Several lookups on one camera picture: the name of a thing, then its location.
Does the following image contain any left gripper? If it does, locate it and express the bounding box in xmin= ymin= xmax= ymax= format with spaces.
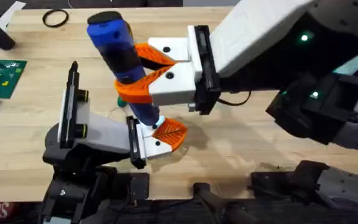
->
xmin=43 ymin=103 xmax=188 ymax=171

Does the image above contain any blue electric screwdriver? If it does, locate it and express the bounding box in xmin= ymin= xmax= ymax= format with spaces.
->
xmin=86 ymin=11 xmax=167 ymax=129

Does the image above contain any left wrist upright plate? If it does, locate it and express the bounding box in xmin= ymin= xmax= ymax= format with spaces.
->
xmin=57 ymin=60 xmax=90 ymax=149

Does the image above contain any white paper sheet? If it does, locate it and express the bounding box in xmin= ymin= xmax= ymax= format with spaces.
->
xmin=0 ymin=1 xmax=27 ymax=32

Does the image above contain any green board with toy blocks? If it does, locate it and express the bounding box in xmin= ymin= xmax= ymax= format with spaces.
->
xmin=0 ymin=58 xmax=28 ymax=100

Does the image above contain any black cable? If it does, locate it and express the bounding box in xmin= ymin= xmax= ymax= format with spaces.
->
xmin=217 ymin=90 xmax=253 ymax=107

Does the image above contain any black rubber ring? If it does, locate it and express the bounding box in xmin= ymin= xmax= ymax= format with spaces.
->
xmin=42 ymin=8 xmax=70 ymax=29

